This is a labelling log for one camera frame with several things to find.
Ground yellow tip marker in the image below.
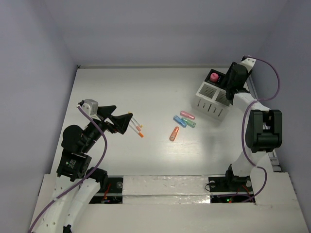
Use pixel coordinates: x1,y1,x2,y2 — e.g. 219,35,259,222
130,116,143,128

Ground pink glue stick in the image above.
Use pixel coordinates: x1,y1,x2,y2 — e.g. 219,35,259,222
209,72,219,83

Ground orange correction tape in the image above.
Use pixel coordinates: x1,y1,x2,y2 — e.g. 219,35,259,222
169,127,179,142

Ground blue correction tape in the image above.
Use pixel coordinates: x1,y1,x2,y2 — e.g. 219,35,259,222
173,116,187,128

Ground pink correction tape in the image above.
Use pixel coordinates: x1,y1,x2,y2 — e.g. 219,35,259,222
180,111,195,120

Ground green correction tape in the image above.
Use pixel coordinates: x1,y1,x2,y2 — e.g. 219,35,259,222
182,117,196,128

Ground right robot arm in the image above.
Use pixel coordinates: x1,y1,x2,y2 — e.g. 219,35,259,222
222,56,282,191

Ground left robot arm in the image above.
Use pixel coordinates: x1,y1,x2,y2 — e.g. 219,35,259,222
28,99,133,233

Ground pink tip marker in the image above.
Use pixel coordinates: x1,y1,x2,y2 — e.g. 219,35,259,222
130,124,141,132

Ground orange tip marker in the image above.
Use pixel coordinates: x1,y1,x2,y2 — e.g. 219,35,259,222
129,125,144,138

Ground black and white organizer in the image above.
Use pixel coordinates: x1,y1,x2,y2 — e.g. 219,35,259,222
192,69,230,121

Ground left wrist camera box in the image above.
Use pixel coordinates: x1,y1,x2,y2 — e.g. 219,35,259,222
81,99,98,116

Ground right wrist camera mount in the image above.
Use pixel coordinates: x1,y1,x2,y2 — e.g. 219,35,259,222
239,56,257,73

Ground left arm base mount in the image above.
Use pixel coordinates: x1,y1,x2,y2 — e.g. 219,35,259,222
89,176,123,204

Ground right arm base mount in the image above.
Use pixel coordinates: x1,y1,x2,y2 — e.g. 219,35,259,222
204,165,256,203

